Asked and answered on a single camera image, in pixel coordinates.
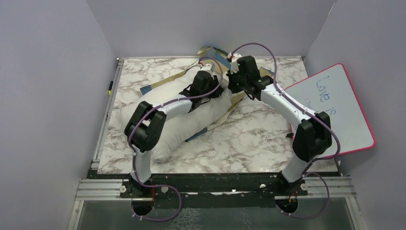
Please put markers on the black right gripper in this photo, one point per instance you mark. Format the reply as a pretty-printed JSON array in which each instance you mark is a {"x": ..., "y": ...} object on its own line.
[{"x": 232, "y": 89}]

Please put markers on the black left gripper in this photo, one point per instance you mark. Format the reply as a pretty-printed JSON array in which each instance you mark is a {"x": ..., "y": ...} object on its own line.
[{"x": 212, "y": 80}]

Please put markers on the white pillow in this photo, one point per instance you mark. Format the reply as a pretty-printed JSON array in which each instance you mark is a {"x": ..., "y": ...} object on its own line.
[{"x": 177, "y": 129}]

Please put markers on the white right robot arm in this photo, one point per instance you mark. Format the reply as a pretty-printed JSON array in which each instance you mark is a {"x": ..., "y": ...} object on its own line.
[{"x": 311, "y": 129}]

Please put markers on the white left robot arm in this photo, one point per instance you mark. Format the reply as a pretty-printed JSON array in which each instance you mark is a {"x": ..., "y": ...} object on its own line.
[{"x": 145, "y": 126}]

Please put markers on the pink framed whiteboard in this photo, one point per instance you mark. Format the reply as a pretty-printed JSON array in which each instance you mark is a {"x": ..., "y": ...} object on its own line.
[{"x": 331, "y": 91}]

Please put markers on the yellow black marker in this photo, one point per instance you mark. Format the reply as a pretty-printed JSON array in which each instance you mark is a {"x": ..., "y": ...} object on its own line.
[{"x": 110, "y": 87}]

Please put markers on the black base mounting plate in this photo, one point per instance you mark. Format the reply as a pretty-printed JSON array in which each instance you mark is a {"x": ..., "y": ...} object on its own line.
[{"x": 265, "y": 191}]

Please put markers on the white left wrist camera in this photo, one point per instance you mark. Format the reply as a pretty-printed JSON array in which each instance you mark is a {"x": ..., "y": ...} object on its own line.
[{"x": 209, "y": 67}]

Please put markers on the aluminium table edge rail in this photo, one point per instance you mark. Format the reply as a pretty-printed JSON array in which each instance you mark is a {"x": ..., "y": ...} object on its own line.
[{"x": 106, "y": 117}]

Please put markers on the aluminium front rail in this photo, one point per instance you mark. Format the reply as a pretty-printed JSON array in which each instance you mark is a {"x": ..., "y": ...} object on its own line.
[{"x": 110, "y": 190}]

